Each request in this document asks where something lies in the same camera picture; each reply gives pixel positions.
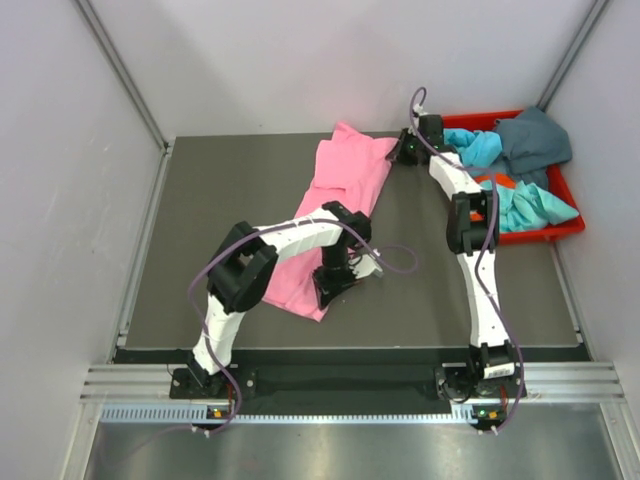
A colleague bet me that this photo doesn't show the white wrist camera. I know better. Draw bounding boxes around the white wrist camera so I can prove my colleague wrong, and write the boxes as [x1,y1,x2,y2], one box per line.
[350,254,384,280]
[413,104,427,117]

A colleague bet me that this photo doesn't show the aluminium corner post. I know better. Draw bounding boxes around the aluminium corner post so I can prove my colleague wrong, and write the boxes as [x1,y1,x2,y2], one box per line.
[536,0,612,111]
[71,0,169,151]

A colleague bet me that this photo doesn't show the red plastic bin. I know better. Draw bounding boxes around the red plastic bin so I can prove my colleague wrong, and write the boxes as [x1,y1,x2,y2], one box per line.
[444,107,585,245]

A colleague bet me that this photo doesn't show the light blue t shirt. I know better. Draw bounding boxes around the light blue t shirt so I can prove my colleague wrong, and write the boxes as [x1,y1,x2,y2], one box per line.
[444,128,502,176]

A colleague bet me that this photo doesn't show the right aluminium corner post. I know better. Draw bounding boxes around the right aluminium corner post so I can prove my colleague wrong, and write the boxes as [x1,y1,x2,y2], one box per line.
[536,0,612,111]

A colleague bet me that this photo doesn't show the teal t shirt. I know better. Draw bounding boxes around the teal t shirt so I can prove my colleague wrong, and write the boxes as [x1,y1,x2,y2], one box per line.
[497,181,579,233]

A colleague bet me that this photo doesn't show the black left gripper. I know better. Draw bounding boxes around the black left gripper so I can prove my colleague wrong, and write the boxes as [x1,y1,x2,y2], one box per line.
[311,245,361,310]

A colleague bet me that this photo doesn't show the orange t shirt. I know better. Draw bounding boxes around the orange t shirt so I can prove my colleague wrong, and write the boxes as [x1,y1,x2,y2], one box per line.
[474,173,517,190]

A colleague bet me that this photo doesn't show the slotted cable duct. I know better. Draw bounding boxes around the slotted cable duct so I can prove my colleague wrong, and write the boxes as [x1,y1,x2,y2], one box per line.
[100,404,500,425]

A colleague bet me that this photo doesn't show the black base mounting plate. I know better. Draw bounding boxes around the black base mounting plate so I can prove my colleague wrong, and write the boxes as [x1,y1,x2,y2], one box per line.
[169,364,523,402]

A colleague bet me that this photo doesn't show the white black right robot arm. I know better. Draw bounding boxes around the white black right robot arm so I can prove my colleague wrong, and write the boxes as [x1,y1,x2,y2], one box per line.
[387,111,516,403]

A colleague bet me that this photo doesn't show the grey blue t shirt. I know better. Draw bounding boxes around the grey blue t shirt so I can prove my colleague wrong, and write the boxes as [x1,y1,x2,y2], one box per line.
[491,106,573,190]

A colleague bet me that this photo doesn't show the aluminium frame rail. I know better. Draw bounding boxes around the aluminium frame rail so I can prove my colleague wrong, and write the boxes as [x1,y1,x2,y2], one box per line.
[80,362,625,403]

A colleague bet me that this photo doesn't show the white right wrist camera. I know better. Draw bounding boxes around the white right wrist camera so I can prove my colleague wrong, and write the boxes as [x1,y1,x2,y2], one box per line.
[413,104,427,117]

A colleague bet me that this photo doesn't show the left aluminium corner post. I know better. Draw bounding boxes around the left aluminium corner post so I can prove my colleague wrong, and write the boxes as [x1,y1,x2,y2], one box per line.
[71,0,169,151]

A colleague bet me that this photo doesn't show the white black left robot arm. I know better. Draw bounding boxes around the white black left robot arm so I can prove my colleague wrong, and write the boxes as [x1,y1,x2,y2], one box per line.
[170,201,382,399]

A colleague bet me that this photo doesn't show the pink t shirt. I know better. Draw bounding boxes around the pink t shirt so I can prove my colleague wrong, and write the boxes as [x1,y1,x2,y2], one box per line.
[263,122,397,322]

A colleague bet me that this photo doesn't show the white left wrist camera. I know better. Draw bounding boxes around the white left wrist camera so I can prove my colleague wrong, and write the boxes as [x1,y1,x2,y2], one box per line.
[350,254,384,280]

